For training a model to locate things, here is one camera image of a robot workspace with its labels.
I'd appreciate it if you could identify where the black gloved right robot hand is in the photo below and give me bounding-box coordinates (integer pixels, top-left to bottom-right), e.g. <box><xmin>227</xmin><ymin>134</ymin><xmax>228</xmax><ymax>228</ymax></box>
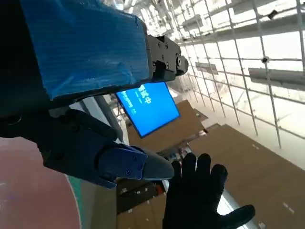
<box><xmin>163</xmin><ymin>153</ymin><xmax>256</xmax><ymax>229</ymax></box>

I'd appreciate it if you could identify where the pink bowl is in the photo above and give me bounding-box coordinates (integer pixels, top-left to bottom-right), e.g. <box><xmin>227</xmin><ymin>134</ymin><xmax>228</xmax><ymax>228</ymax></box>
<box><xmin>0</xmin><ymin>137</ymin><xmax>79</xmax><ymax>229</ymax></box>

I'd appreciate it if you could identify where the blue screen monitor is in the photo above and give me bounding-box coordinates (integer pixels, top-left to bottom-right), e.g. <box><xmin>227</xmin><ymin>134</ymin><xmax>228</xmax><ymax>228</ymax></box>
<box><xmin>116</xmin><ymin>82</ymin><xmax>181</xmax><ymax>138</ymax></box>

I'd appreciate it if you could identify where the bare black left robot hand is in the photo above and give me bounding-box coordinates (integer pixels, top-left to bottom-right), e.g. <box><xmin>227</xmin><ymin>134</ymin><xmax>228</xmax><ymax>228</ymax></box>
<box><xmin>0</xmin><ymin>0</ymin><xmax>189</xmax><ymax>189</ymax></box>

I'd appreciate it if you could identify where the green cutting mat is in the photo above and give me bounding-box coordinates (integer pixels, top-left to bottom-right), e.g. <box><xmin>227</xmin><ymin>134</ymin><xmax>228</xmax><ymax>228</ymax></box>
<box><xmin>68</xmin><ymin>175</ymin><xmax>83</xmax><ymax>229</ymax></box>

